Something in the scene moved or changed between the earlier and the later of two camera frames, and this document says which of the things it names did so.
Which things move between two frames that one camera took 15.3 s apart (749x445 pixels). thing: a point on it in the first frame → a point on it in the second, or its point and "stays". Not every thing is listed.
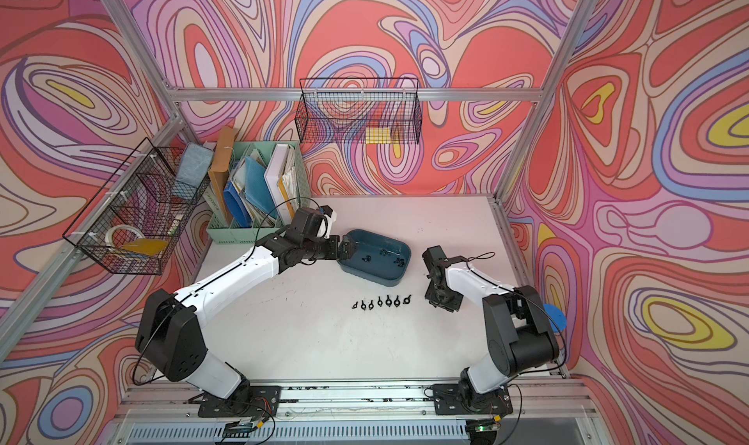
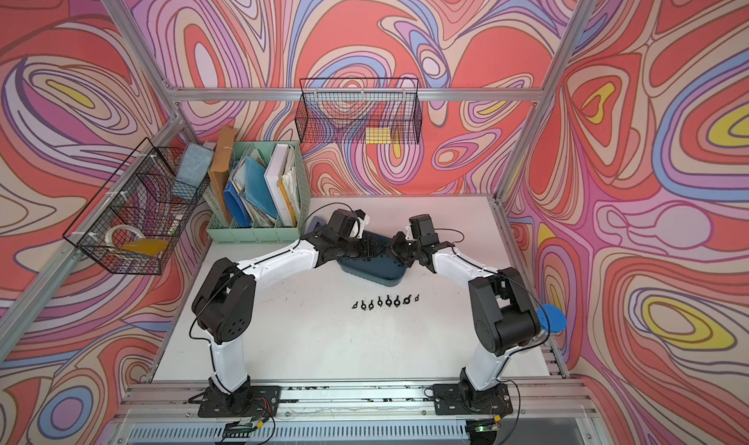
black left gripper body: x=320 y=248 → x=354 y=248
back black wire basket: x=359 y=110 stays
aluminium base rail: x=547 y=413 stays
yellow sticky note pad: x=377 y=135 stays
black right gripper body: x=445 y=298 → x=405 y=249
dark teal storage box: x=379 y=259 stays
